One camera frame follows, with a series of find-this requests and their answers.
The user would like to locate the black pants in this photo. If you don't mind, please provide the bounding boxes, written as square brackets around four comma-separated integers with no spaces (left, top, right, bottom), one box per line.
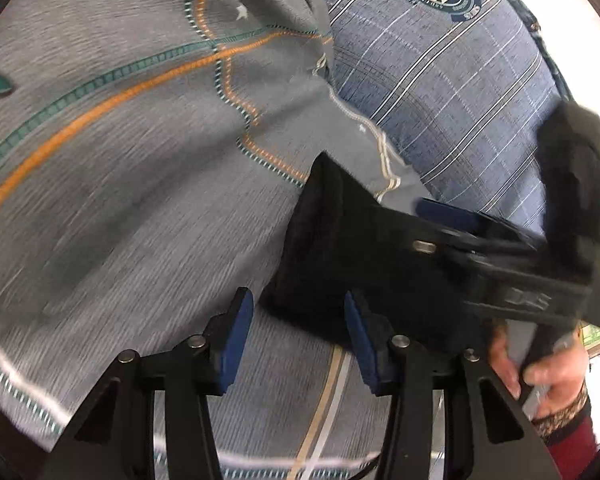
[261,102,600,353]

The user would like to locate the person's right hand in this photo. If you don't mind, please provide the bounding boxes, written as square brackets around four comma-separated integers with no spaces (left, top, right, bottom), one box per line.
[488,322,588,420]

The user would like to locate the blue plaid pillow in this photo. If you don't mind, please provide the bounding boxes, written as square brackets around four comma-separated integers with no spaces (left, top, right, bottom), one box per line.
[326,0,567,232]

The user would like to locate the grey patterned bed sheet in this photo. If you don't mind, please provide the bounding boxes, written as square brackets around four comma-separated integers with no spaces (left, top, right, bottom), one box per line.
[0,0,448,479]

